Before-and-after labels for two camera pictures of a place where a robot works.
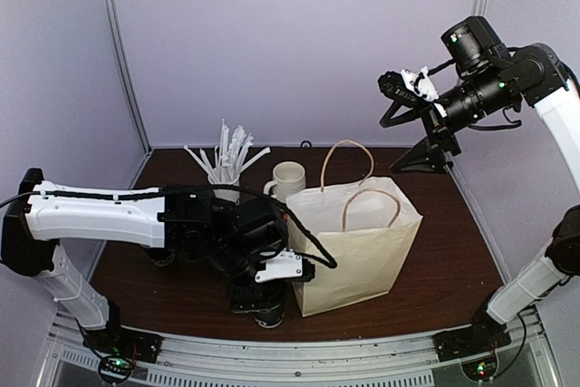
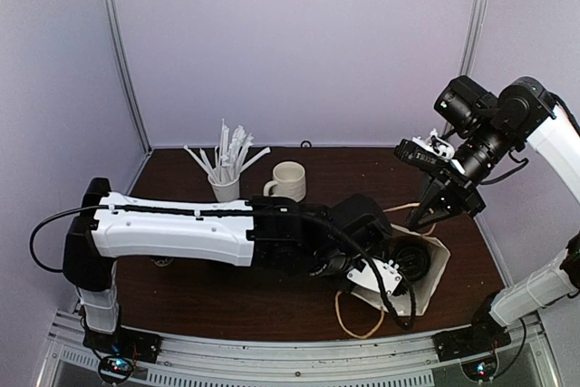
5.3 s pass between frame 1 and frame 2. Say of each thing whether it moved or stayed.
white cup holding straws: stayed
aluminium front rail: stayed
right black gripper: moved
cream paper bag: moved
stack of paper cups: stayed
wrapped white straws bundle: stayed
